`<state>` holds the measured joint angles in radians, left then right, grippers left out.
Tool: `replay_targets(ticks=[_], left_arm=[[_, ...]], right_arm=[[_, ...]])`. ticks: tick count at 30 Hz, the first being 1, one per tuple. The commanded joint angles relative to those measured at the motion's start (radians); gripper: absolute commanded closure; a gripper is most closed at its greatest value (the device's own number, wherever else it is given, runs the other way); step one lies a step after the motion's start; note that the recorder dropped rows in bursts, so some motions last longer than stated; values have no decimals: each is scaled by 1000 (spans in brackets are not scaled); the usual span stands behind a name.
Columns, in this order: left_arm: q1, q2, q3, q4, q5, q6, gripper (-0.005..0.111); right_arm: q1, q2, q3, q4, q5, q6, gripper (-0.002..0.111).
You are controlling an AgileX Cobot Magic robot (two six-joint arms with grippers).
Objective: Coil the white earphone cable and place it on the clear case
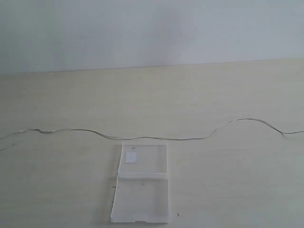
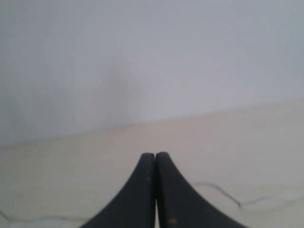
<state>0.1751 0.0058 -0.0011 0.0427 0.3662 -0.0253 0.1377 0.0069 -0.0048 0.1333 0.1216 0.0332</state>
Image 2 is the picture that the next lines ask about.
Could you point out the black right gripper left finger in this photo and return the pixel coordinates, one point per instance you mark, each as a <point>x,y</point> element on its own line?
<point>134,205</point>

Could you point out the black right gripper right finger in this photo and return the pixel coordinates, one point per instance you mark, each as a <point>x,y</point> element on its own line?
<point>179,205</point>

